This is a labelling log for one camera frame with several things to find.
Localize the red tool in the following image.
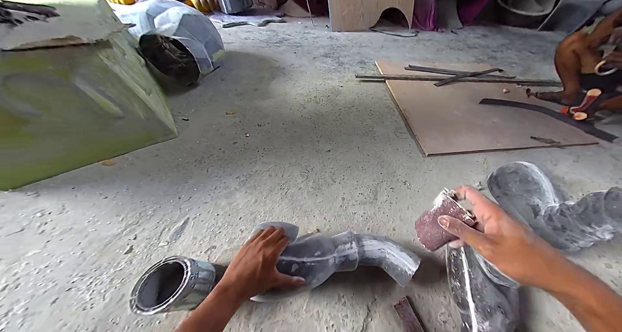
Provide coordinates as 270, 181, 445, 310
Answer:
560, 88, 603, 122

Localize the purple cloth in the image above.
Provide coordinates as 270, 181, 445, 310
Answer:
412, 0, 444, 33

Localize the maroon sandpaper-wrapped block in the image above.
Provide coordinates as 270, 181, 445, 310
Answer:
414, 188, 477, 252

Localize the grey curved ribbed piece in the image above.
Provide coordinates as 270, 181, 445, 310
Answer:
487, 161, 622, 253

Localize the open metal tin can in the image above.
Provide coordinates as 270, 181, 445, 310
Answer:
129, 256, 216, 316

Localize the grey white hollow rounded form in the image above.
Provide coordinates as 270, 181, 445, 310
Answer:
114, 0, 225, 86

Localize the wooden panel with arched cutout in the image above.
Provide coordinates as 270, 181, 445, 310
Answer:
326, 0, 418, 33

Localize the grey curved segmented tube piece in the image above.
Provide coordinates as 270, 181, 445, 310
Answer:
249, 221, 421, 303

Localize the short thin dark strip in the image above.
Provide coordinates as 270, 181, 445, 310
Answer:
434, 68, 503, 88

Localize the green painted block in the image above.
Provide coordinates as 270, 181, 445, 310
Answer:
0, 0, 179, 192

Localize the person's left forearm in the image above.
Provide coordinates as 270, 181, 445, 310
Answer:
176, 280, 244, 332

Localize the long thin dark strip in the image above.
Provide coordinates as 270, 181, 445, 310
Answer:
355, 74, 562, 87

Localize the brown flat board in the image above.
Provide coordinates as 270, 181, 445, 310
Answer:
374, 61, 600, 157

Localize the person's right hand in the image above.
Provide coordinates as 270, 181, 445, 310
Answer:
438, 185, 559, 287

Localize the medium thin dark strip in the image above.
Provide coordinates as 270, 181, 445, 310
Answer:
405, 64, 516, 79

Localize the person's right forearm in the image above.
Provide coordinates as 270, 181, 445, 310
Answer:
524, 248, 622, 332

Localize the large dark grey tub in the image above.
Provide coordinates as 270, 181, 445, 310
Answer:
496, 0, 563, 30

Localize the person's left hand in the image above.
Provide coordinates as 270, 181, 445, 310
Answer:
221, 226, 306, 302

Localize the grey piece with white stripe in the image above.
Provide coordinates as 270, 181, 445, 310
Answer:
446, 245, 521, 332

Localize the maroon sandpaper strip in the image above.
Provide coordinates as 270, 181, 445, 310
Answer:
394, 296, 427, 332

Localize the wide black curved strip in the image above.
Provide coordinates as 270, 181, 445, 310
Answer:
479, 98, 619, 143

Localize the black crumpled object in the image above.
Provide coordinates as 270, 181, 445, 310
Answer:
0, 0, 60, 27

